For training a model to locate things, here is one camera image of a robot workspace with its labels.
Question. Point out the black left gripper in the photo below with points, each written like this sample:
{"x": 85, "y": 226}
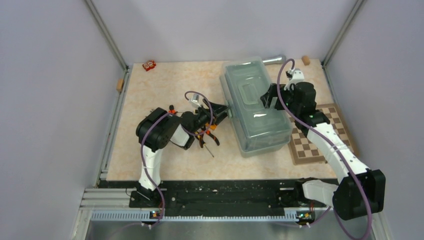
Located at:
{"x": 219, "y": 108}

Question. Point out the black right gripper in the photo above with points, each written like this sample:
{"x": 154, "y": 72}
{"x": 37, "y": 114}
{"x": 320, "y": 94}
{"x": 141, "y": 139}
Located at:
{"x": 266, "y": 99}

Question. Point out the translucent green plastic toolbox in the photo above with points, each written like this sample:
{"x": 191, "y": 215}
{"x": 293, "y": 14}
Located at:
{"x": 258, "y": 130}

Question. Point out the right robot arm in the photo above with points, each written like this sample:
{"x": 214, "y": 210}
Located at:
{"x": 360, "y": 190}

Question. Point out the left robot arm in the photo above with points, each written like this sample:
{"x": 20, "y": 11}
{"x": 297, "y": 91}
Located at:
{"x": 162, "y": 127}

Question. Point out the silver metal cylinder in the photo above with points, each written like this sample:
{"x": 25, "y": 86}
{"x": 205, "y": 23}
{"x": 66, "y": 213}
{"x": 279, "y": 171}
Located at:
{"x": 276, "y": 60}

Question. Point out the orange black cutting pliers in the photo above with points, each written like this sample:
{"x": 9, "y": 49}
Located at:
{"x": 171, "y": 109}

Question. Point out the wooden block back right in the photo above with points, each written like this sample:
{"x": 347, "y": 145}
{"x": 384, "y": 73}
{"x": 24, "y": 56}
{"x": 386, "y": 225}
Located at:
{"x": 306, "y": 60}

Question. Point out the red owl toy block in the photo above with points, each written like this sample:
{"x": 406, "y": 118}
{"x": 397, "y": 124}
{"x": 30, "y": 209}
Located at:
{"x": 149, "y": 65}

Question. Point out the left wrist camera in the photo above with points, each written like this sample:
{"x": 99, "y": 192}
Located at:
{"x": 195, "y": 98}

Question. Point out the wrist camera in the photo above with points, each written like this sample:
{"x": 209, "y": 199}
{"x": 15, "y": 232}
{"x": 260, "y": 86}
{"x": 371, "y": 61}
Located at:
{"x": 294, "y": 76}
{"x": 195, "y": 98}

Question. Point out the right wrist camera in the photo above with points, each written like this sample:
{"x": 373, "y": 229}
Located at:
{"x": 294, "y": 76}

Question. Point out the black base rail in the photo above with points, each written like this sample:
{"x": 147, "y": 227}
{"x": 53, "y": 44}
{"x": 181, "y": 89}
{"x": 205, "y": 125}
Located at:
{"x": 216, "y": 198}

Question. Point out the wooden block left rail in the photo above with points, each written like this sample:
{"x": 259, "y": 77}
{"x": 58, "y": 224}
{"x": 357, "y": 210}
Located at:
{"x": 120, "y": 85}

